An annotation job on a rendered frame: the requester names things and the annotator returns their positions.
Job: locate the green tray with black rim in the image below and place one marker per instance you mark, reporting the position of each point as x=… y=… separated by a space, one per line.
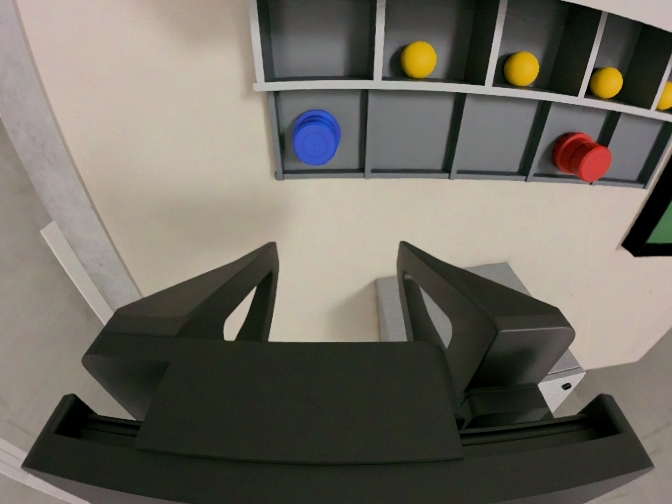
x=649 y=221

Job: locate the red plug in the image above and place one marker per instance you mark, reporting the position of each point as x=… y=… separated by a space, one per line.
x=574 y=153

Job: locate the blue plug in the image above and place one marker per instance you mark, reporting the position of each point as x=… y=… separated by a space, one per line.
x=317 y=137

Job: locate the yellow ball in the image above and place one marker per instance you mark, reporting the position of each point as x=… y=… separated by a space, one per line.
x=418 y=59
x=521 y=68
x=605 y=82
x=665 y=100

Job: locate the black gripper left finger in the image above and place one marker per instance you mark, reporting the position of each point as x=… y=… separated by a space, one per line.
x=198 y=308

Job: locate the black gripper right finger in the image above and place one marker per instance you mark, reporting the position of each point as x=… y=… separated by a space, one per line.
x=501 y=338

